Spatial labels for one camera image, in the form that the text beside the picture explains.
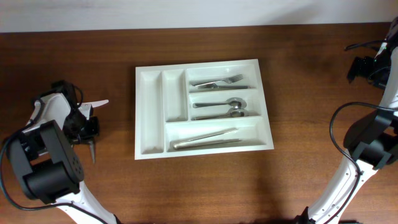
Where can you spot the white plastic cutlery tray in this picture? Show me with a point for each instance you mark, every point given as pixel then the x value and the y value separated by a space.
pixel 164 111

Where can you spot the white plastic knife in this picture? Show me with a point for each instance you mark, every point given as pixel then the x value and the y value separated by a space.
pixel 96 104

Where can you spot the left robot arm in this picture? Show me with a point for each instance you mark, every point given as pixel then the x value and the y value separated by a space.
pixel 42 153

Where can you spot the small metal teaspoon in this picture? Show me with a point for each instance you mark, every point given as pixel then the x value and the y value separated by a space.
pixel 92 147

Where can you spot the long metal fork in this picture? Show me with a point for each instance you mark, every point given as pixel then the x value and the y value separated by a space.
pixel 222 87

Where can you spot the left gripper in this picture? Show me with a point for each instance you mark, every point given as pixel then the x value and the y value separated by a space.
pixel 92 127

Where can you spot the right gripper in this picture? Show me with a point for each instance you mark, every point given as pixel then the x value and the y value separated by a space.
pixel 354 69

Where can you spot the metal tablespoon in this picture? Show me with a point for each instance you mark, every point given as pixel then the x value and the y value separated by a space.
pixel 232 113
pixel 235 103

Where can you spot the short metal fork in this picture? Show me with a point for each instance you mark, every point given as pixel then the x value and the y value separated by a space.
pixel 227 80

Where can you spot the metal serving tongs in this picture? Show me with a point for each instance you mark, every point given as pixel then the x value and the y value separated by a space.
pixel 204 140

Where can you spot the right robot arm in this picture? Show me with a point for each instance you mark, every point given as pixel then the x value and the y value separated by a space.
pixel 371 142

